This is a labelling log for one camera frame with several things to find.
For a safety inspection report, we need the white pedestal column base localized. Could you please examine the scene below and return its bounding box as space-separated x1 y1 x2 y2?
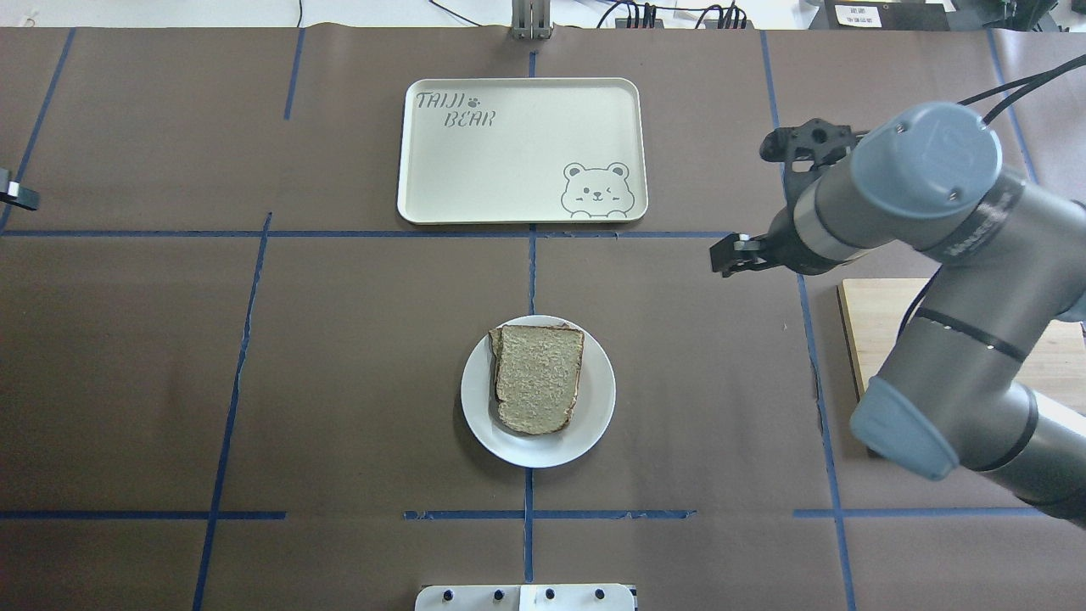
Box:
414 583 639 610

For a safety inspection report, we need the wooden cutting board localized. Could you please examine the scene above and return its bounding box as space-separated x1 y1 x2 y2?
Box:
837 278 1085 413

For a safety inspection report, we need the cream bear tray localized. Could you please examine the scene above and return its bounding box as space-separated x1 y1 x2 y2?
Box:
396 77 649 225

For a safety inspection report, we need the black power strip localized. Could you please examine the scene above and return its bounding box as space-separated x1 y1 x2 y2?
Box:
595 1 755 31

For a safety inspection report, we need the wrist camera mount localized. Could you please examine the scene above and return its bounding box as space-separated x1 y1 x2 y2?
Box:
758 117 869 205

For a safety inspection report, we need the black box with label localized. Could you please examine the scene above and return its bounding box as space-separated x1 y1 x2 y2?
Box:
808 1 950 31

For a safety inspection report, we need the bread slice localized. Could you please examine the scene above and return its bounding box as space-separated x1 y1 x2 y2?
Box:
489 324 585 436

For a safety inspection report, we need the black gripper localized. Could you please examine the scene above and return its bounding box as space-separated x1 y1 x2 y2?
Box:
709 212 841 278

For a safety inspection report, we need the aluminium frame post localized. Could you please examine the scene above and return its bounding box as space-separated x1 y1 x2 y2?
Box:
512 0 554 40

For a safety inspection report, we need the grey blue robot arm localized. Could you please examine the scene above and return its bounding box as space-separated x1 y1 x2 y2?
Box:
709 102 1085 527

